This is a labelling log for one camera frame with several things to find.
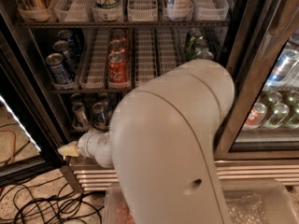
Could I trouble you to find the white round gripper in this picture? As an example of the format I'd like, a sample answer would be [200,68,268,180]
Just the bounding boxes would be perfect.
[58,131,110,158]

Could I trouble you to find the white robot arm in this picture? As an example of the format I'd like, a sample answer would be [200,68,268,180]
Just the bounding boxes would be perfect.
[59,60,235,224]

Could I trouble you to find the stainless fridge base grille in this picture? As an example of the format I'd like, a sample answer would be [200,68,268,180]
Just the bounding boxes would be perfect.
[60,156,299,193]

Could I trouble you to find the open fridge glass door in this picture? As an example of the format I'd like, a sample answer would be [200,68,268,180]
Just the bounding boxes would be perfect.
[0,16,64,188]

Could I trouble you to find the blue redbull can front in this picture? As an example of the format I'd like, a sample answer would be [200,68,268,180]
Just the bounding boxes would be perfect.
[92,103,108,130]

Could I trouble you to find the blue redbull can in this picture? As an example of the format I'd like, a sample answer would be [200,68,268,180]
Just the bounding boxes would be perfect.
[92,103,108,130]
[98,92,113,118]

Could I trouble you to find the blue redbull can rear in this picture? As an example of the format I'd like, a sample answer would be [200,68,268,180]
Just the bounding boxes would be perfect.
[98,92,113,118]

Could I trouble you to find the blue pepsi can front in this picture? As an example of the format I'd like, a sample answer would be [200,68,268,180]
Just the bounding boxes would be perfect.
[46,53,73,85]

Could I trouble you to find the blue pepsi can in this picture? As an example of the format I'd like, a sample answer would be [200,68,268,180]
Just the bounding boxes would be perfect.
[57,29,82,53]
[46,53,73,85]
[52,40,78,73]

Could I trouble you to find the red coca cola can front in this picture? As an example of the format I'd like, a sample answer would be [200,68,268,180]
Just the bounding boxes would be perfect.
[107,52,127,83]

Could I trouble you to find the red coca cola can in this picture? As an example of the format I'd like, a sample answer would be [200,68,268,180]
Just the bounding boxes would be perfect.
[110,29,127,42]
[108,40,125,53]
[107,52,127,83]

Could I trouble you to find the blue pepsi can middle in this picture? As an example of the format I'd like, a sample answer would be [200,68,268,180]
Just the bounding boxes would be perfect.
[52,40,78,73]

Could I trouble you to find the red coca cola can middle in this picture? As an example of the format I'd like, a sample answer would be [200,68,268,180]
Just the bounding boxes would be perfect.
[108,40,125,53]

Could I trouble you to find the blue pepsi can rear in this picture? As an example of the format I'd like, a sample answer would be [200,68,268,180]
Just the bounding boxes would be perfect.
[57,29,82,53]

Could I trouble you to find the red coca cola can rear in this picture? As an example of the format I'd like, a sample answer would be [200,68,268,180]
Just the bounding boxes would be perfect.
[110,29,127,42]

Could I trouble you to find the green can middle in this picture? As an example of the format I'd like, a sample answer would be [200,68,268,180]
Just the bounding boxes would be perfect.
[192,39,209,58]

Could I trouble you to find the closed right fridge door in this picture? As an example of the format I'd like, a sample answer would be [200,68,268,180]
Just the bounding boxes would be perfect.
[214,0,299,161]

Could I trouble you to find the clear bin pink bubble wrap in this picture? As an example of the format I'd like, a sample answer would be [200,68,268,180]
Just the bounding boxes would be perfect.
[103,184,135,224]

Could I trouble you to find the black cables on floor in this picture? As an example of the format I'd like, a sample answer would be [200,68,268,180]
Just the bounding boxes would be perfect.
[0,175,104,224]

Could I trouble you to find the orange cable on floor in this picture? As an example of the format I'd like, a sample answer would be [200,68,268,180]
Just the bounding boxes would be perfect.
[0,128,17,167]

